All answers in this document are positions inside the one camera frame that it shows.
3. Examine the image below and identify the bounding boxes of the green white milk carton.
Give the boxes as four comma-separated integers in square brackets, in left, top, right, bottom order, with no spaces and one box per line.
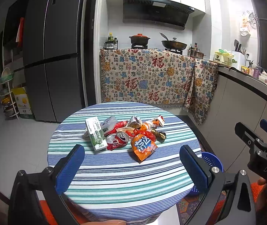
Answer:
[85,117,108,151]

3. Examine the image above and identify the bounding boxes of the orange snack bag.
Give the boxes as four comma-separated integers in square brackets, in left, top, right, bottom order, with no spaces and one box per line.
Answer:
[131,133,157,162]

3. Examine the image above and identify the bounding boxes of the clear plastic box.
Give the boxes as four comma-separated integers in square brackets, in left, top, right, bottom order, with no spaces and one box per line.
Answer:
[101,115,117,134]

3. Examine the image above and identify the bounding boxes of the long red snack wrapper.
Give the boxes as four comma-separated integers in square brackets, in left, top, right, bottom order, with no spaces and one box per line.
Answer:
[104,121,127,136]

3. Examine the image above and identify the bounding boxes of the orange white wrapper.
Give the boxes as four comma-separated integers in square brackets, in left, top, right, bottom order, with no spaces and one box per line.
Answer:
[140,119,160,131]

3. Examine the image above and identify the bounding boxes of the beige bread wrapper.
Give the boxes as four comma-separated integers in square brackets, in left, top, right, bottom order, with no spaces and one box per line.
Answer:
[116,127,135,134]

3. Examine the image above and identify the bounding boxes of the grey kitchen counter cabinet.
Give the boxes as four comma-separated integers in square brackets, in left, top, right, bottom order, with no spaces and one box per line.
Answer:
[198,67,267,182]

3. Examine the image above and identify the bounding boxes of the blue plastic trash basket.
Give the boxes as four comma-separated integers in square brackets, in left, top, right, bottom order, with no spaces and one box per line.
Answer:
[189,152,224,196]

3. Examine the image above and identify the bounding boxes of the orange floor mat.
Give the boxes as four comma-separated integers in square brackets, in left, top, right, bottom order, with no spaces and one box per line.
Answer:
[251,182,264,203]

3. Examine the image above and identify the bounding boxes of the colourful hexagon floor mat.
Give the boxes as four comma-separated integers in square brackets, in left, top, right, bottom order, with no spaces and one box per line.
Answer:
[176,191,227,224]

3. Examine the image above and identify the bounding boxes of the white knife block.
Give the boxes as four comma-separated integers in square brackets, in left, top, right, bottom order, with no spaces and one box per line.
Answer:
[231,39,246,71]

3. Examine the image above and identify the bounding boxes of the blue striped tablecloth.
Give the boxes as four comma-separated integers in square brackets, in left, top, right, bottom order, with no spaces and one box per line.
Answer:
[47,102,201,224]

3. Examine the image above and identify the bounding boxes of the green yellow container set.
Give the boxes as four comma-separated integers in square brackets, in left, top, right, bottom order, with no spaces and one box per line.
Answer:
[213,49,237,66]

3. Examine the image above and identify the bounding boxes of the dark brown wrapper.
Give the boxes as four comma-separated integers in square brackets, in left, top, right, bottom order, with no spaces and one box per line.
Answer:
[151,128,166,142]

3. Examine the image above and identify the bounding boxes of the yellow cardboard box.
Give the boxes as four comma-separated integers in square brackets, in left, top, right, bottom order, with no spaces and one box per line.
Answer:
[12,87,34,119]

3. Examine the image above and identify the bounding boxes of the white orange paper carton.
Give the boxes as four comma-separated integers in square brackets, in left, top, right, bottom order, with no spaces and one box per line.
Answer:
[151,115,165,127]

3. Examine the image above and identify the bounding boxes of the crushed red soda can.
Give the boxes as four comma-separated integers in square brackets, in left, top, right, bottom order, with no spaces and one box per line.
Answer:
[106,132,129,150]

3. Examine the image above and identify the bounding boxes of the steel pot on counter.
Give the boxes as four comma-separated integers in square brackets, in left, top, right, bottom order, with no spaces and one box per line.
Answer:
[188,48,206,59]

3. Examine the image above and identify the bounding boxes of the patterned floral cloth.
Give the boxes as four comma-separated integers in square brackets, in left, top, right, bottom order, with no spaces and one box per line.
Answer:
[99,49,218,125]

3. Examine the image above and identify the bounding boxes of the red plastic bag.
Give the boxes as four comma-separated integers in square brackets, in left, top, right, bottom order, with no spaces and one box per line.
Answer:
[125,129,156,142]

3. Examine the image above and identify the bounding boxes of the crumpled white foil wrapper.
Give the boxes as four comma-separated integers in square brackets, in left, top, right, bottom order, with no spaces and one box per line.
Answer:
[126,115,143,129]

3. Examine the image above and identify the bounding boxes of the black wok with lid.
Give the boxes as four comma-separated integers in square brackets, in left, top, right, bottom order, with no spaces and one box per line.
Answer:
[160,33,187,51]

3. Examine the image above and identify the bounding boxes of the black pot with red lid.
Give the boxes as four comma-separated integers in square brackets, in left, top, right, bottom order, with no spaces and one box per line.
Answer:
[129,34,150,49]

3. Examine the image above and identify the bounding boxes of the black condiment rack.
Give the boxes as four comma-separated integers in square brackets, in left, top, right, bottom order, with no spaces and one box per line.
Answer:
[104,33,118,50]

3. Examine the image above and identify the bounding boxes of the black range hood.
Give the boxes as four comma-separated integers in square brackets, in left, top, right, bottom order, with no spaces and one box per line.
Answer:
[123,0,195,29]

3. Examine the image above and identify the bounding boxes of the dark grey refrigerator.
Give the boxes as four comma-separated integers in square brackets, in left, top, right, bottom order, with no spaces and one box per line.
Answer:
[23,0,84,122]

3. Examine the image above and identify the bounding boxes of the white wire rack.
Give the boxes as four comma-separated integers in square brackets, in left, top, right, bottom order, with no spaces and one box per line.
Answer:
[0,67,19,120]

